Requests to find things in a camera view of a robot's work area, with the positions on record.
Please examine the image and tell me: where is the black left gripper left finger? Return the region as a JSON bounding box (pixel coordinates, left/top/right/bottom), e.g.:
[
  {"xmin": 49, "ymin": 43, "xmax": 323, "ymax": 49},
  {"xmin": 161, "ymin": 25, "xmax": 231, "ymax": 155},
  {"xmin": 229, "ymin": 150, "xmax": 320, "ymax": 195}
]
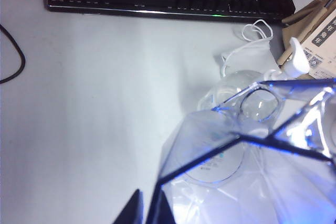
[{"xmin": 111, "ymin": 188, "xmax": 144, "ymax": 224}]

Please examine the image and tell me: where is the transparent plastic cup with handle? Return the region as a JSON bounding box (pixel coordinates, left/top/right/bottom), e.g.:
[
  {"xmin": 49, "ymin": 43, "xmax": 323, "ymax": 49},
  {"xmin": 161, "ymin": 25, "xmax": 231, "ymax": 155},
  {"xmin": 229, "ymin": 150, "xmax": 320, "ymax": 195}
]
[{"xmin": 146, "ymin": 78, "xmax": 336, "ymax": 224}]

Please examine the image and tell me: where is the white face mask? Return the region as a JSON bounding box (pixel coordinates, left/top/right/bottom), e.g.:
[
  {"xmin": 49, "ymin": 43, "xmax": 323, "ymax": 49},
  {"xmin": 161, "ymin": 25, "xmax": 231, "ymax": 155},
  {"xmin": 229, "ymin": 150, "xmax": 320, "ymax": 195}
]
[{"xmin": 214, "ymin": 19, "xmax": 283, "ymax": 78}]

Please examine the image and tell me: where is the beige canvas calendar stand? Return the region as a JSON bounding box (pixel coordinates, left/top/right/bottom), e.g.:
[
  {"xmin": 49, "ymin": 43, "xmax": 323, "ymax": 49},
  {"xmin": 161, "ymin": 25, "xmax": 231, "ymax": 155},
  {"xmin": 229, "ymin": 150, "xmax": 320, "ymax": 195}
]
[{"xmin": 280, "ymin": 0, "xmax": 336, "ymax": 80}]

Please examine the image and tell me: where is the thick black cable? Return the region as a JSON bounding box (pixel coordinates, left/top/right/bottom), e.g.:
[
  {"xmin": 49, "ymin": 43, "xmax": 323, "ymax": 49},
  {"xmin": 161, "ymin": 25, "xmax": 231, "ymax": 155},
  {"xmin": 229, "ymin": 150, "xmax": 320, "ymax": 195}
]
[{"xmin": 0, "ymin": 23, "xmax": 26, "ymax": 84}]

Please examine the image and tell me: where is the clear hand sanitizer pump bottle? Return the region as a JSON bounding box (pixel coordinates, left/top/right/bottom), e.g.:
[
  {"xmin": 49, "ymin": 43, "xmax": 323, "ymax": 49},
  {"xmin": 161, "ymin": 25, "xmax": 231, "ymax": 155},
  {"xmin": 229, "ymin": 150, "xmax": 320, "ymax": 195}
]
[{"xmin": 196, "ymin": 37, "xmax": 310, "ymax": 185}]

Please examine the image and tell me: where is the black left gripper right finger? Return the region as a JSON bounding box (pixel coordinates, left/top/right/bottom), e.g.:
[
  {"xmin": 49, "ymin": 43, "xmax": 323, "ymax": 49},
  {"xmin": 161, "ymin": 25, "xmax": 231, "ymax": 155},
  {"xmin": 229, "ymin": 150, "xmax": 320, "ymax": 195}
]
[{"xmin": 146, "ymin": 189, "xmax": 177, "ymax": 224}]

